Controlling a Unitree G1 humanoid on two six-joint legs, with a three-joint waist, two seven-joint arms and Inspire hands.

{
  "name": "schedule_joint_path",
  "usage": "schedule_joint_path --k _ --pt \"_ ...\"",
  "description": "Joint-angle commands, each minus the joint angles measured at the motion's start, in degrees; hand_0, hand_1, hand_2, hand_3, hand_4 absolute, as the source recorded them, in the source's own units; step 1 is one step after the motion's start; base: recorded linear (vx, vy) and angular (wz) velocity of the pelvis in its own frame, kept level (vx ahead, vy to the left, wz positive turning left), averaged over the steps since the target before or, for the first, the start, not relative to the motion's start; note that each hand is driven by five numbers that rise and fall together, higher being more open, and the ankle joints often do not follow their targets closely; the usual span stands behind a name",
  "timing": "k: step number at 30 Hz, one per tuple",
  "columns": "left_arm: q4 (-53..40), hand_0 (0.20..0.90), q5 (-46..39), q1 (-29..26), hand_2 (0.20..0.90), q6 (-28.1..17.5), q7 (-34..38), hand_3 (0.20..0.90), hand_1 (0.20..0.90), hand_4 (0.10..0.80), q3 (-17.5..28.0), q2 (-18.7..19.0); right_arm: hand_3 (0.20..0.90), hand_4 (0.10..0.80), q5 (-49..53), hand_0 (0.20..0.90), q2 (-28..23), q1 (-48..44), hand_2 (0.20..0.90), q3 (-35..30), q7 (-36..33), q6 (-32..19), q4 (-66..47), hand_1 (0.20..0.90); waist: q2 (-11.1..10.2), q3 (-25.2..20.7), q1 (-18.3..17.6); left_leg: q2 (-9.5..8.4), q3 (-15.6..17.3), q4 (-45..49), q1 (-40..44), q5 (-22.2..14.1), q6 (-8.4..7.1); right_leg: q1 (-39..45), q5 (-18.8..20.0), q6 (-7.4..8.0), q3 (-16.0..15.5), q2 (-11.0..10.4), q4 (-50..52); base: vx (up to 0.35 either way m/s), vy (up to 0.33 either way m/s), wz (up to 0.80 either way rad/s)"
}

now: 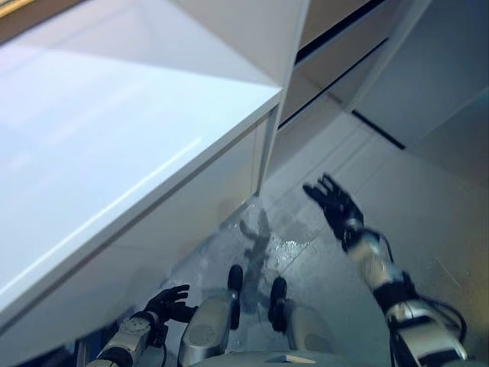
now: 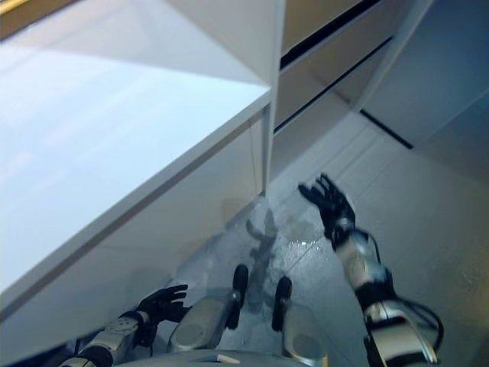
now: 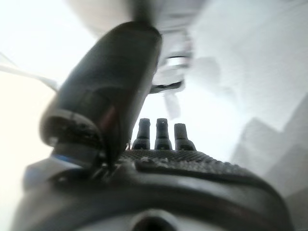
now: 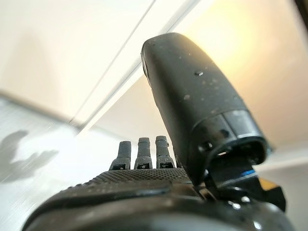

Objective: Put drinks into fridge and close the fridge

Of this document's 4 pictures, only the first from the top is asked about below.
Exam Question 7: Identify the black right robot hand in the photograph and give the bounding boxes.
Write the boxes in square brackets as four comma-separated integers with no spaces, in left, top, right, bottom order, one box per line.
[302,172,366,242]

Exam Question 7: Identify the stainless steel fridge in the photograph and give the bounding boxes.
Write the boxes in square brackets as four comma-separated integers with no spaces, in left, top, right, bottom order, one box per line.
[263,0,489,196]

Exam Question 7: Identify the silver right robot leg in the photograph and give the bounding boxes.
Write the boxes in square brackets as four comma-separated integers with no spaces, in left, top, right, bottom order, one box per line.
[267,275,338,359]

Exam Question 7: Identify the tall white cabinet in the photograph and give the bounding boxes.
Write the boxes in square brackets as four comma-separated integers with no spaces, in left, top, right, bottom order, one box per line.
[164,0,311,196]

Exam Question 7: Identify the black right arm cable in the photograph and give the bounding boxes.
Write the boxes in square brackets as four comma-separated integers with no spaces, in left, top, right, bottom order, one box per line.
[414,292,470,347]

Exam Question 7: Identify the backlit orange window black frame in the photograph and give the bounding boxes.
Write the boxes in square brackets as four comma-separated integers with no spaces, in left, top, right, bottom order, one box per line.
[0,0,81,45]

